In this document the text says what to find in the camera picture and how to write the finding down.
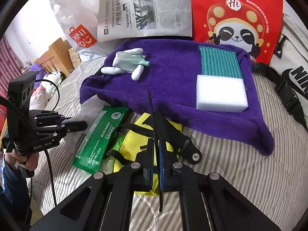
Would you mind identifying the teal striped scrubbing pad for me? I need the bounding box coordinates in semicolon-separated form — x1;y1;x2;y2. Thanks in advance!
199;45;243;79

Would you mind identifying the red panda paper bag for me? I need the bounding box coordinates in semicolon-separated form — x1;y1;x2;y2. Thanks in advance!
191;0;283;64

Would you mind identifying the purple terry towel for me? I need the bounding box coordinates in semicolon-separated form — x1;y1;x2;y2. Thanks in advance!
79;39;275;156

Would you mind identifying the wooden furniture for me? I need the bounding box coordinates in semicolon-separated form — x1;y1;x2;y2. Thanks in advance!
34;38;74;77

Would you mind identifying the striped grey bed sheet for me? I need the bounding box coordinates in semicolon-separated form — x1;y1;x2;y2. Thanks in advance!
31;57;307;230

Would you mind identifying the white Miniso plastic bag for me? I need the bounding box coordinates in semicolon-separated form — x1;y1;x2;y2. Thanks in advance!
50;0;125;62

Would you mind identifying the yellow black Adidas pouch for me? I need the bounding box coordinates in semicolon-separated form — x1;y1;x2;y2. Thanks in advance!
112;113;182;196

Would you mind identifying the green wet wipe sachet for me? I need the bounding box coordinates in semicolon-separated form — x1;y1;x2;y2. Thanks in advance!
72;105;129;174

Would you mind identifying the folded newspaper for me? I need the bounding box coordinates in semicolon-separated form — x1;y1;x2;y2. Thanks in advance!
97;0;193;42

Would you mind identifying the white Nike waist bag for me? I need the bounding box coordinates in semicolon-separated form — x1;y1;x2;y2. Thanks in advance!
253;1;307;128

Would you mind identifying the white paper tissue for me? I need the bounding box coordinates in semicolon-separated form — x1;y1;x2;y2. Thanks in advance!
64;95;110;153

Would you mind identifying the person's left hand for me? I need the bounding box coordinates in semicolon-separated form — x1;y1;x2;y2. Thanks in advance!
4;149;39;171

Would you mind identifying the white melamine sponge block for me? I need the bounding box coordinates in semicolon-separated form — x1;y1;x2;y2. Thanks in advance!
196;74;249;113

